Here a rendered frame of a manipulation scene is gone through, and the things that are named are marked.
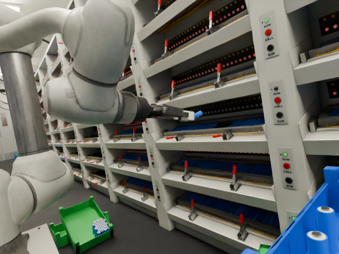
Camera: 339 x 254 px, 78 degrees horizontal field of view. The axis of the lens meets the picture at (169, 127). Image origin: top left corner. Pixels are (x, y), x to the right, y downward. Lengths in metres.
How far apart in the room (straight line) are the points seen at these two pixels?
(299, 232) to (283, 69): 0.45
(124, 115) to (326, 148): 0.52
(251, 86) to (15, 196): 0.81
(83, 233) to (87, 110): 1.00
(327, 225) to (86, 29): 0.48
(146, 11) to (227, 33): 0.63
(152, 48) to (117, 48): 0.78
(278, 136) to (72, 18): 0.60
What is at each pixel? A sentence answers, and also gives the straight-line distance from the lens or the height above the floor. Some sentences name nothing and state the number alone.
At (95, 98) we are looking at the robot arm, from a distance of 0.49.
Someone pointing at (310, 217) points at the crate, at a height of 0.44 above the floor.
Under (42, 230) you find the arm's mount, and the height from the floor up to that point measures 0.27.
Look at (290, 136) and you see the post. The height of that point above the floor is 0.50.
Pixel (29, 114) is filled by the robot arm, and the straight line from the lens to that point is 0.92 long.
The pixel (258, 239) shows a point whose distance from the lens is 0.93.
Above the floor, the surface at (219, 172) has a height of 0.34.
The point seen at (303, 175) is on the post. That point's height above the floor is 0.39.
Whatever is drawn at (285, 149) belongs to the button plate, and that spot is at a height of 0.46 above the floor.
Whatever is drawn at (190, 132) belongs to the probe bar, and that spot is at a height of 0.53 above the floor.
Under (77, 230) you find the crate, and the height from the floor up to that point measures 0.06.
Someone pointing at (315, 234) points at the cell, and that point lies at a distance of 0.29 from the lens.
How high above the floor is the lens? 0.61
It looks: 3 degrees down
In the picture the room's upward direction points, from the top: 9 degrees counter-clockwise
